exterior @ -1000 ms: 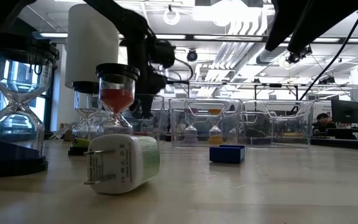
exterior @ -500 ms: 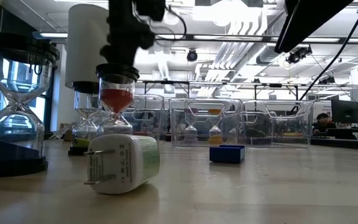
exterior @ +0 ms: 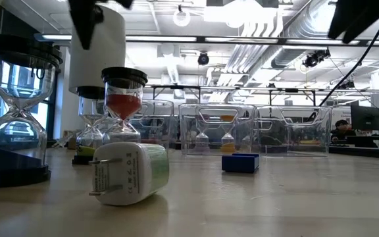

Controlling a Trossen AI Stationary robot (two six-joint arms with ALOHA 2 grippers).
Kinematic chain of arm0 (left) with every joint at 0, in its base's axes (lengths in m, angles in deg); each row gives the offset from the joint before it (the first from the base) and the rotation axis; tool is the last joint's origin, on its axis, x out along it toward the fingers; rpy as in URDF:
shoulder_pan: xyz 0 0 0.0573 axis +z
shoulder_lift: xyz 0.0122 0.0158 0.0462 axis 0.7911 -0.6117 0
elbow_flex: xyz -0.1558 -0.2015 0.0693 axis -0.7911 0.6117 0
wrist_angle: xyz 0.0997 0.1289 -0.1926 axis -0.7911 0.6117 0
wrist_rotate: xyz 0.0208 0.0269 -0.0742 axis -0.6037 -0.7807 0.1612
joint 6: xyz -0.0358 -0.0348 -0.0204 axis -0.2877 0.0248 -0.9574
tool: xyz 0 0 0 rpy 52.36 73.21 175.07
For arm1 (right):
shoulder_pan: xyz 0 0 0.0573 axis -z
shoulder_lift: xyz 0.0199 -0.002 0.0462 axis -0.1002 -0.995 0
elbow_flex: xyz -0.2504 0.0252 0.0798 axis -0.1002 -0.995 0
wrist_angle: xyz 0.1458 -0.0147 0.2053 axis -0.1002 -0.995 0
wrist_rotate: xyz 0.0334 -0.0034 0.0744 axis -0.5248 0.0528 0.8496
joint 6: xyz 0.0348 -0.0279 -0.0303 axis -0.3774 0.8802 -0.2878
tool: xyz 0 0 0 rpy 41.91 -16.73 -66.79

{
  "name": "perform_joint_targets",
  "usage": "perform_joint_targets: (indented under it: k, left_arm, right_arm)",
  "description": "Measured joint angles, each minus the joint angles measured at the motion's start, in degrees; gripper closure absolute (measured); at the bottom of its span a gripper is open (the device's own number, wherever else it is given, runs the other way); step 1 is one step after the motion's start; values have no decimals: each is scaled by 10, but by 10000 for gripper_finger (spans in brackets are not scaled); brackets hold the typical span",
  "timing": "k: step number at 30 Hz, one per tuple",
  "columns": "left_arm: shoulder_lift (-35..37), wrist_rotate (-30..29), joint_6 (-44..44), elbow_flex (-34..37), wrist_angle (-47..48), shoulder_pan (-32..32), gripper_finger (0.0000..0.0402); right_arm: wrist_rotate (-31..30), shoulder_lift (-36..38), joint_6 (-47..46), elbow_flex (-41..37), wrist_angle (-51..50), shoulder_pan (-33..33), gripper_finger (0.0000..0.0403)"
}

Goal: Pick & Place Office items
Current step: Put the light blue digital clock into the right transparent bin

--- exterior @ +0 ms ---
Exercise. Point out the black dome ceiling camera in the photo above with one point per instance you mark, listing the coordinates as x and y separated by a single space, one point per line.
203 58

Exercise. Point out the brown cardboard box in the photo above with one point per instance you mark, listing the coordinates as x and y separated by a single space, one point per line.
72 143

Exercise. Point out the black computer monitor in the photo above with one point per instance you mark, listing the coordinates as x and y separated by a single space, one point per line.
365 118

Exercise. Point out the person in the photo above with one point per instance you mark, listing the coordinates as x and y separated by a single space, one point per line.
342 131

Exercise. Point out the black-capped hourglass red sand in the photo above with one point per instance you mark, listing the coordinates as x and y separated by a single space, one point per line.
123 105

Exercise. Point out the black-capped hourglass black sand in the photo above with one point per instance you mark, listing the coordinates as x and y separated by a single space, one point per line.
12 174

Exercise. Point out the black ceiling camera cluster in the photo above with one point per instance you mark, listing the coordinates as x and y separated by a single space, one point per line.
314 59

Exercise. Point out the black-capped hourglass yellow sand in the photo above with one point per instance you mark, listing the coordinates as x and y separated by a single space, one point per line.
85 150

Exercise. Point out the dark desk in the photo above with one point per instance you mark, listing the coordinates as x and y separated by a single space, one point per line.
367 151

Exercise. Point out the orange hourglass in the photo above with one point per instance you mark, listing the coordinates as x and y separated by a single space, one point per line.
228 146

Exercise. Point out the clear plastic bin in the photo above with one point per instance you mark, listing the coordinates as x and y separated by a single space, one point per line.
294 131
245 131
158 113

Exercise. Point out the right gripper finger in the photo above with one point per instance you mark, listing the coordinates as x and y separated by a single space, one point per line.
370 13
345 16

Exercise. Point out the white green USB charger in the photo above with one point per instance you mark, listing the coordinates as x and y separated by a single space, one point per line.
130 174

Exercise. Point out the lavender hourglass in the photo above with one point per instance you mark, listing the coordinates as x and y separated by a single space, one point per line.
202 141

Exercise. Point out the black horizontal frame bar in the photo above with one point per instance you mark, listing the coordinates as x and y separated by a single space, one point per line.
209 39

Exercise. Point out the white cylindrical lamp shade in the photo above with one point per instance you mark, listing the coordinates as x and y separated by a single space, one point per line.
107 59

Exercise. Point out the blue rectangular box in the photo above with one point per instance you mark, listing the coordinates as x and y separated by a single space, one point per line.
240 164

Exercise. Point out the red USB charger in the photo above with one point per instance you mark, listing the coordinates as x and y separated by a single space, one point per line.
150 141

